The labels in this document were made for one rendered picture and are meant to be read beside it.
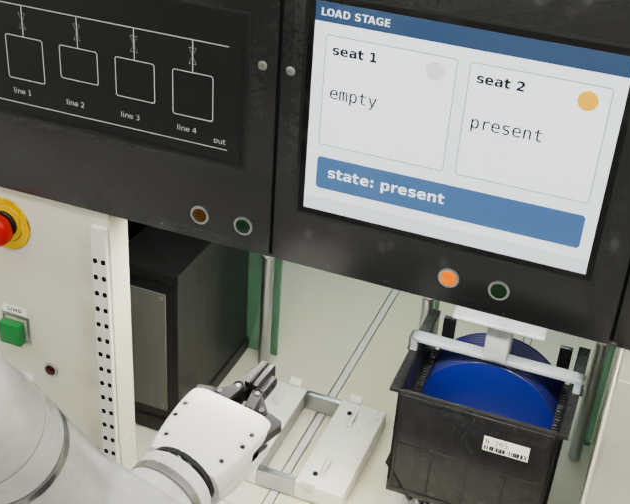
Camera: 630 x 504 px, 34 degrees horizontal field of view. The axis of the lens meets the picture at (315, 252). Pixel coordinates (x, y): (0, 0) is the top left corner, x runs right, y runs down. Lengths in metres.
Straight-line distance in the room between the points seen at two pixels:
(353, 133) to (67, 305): 0.45
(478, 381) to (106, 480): 0.72
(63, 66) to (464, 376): 0.70
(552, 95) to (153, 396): 0.91
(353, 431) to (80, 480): 0.87
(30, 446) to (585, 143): 0.52
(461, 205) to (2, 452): 0.48
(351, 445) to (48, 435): 0.90
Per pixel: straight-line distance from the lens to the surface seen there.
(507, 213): 0.96
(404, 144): 0.96
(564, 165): 0.93
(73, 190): 1.16
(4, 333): 1.32
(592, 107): 0.91
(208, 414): 1.09
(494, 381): 1.44
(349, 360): 1.82
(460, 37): 0.91
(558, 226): 0.96
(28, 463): 0.74
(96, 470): 0.83
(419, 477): 1.45
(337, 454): 1.58
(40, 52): 1.11
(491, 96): 0.92
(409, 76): 0.94
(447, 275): 1.01
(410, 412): 1.38
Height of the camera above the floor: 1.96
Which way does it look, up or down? 31 degrees down
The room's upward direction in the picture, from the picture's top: 4 degrees clockwise
